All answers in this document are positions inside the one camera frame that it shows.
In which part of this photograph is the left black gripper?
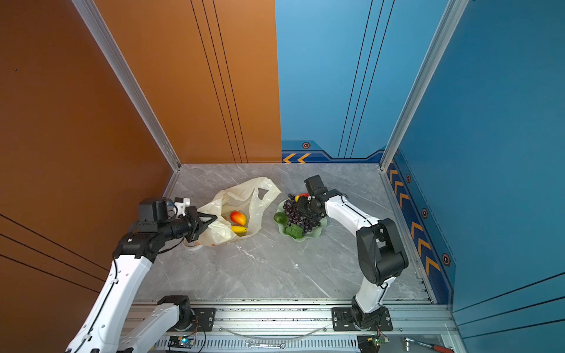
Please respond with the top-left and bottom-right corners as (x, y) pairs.
(159, 207), (217, 244)

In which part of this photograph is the yellow banana bunch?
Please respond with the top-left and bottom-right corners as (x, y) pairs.
(231, 226), (248, 235)

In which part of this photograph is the red yellow mango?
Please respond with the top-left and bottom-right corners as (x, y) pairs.
(230, 211), (247, 227)

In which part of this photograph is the cream plastic bag orange print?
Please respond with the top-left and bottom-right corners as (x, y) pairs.
(192, 176), (283, 247)

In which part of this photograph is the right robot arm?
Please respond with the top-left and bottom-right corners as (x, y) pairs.
(297, 175), (409, 332)

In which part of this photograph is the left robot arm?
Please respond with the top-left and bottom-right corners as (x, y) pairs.
(66, 197), (218, 352)

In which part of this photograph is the red orange mango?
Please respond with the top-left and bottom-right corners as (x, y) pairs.
(294, 193), (310, 202)

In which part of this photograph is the clear tape roll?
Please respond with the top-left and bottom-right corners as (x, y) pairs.
(182, 240), (202, 252)

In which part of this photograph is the dark purple grape bunch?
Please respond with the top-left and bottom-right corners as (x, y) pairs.
(287, 194), (319, 223)

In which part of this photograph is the light green fruit plate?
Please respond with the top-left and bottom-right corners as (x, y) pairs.
(273, 200), (328, 242)

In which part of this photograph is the green avocado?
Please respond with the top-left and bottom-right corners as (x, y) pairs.
(274, 212), (288, 225)

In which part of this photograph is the green circuit board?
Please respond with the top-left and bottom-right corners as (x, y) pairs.
(166, 335), (196, 351)

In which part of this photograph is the silver wrench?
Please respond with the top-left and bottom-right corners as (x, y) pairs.
(246, 341), (286, 349)

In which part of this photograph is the small right circuit board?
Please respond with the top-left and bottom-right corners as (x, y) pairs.
(357, 335), (390, 353)

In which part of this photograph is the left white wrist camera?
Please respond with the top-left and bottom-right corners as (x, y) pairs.
(174, 197), (191, 217)

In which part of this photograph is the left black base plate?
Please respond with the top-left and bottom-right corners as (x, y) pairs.
(170, 307), (216, 332)

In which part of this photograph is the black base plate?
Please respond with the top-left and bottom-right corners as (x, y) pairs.
(170, 307), (216, 332)
(331, 306), (394, 332)

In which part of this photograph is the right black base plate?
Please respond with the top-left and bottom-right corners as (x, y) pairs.
(331, 306), (394, 332)

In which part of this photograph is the aluminium rail frame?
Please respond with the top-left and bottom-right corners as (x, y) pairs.
(213, 302), (458, 335)

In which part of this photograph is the red handled tool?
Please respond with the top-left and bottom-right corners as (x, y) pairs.
(403, 336), (454, 353)

